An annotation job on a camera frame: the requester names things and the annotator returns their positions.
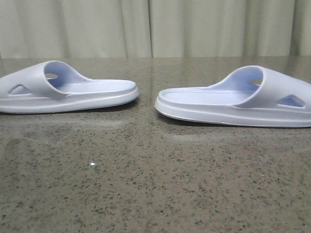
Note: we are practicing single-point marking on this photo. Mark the light blue slipper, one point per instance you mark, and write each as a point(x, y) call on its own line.
point(249, 96)
point(54, 86)

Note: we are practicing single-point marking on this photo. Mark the beige background curtain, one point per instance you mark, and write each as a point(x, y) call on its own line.
point(154, 28)

